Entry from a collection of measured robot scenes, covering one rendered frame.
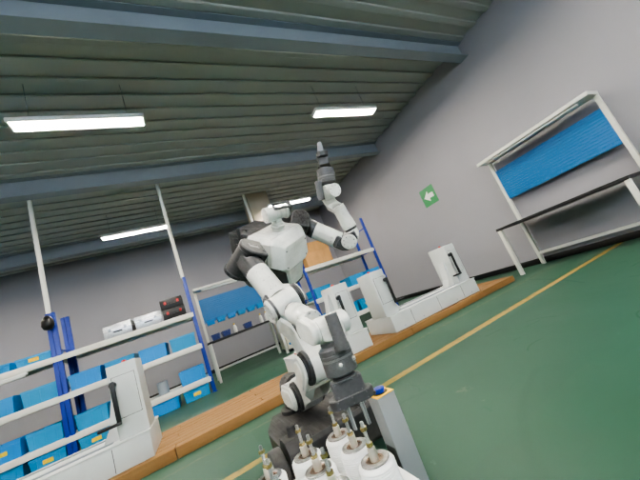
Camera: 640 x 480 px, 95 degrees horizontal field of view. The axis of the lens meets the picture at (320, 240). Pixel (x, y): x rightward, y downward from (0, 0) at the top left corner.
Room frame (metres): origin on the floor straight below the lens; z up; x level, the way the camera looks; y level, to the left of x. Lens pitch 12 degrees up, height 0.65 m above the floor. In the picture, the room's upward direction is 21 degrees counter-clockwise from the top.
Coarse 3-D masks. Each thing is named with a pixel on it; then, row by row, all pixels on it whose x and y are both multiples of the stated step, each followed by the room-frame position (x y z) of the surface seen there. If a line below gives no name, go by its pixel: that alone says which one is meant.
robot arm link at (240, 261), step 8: (232, 256) 1.11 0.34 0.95; (240, 256) 1.09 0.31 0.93; (248, 256) 1.10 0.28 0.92; (256, 256) 1.12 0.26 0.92; (232, 264) 1.11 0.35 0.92; (240, 264) 1.09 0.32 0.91; (248, 264) 1.08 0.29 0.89; (256, 264) 1.08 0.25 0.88; (232, 272) 1.12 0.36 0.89; (240, 272) 1.13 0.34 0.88
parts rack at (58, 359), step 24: (192, 312) 4.89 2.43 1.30; (72, 336) 4.60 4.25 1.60; (120, 336) 4.40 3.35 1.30; (144, 336) 5.02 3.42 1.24; (48, 360) 4.00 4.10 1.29; (72, 360) 4.54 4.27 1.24; (168, 360) 4.65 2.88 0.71; (96, 384) 4.22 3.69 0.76; (192, 384) 4.76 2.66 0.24; (72, 432) 4.07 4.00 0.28; (24, 456) 3.83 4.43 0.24
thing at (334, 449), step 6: (330, 444) 1.02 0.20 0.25; (336, 444) 1.01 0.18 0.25; (342, 444) 1.00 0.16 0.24; (330, 450) 1.02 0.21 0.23; (336, 450) 1.00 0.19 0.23; (330, 456) 1.03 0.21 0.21; (336, 456) 1.01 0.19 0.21; (336, 462) 1.01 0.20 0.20; (342, 462) 1.00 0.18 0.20; (342, 468) 1.01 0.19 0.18
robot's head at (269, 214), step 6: (264, 210) 1.20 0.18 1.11; (270, 210) 1.19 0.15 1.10; (276, 210) 1.21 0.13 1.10; (282, 210) 1.23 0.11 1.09; (288, 210) 1.24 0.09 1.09; (264, 216) 1.22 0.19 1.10; (270, 216) 1.20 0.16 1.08; (276, 216) 1.21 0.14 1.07; (282, 216) 1.24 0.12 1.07; (288, 216) 1.26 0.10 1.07; (276, 222) 1.24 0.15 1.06; (282, 222) 1.25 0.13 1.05
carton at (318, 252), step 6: (312, 246) 6.12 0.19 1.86; (318, 246) 6.20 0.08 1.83; (324, 246) 6.27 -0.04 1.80; (312, 252) 6.11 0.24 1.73; (318, 252) 6.18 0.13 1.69; (324, 252) 6.25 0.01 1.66; (306, 258) 6.01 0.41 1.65; (312, 258) 6.09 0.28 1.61; (318, 258) 6.16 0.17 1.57; (324, 258) 6.22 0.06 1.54; (330, 258) 6.30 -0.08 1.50; (306, 264) 6.07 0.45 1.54; (312, 264) 6.06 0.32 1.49
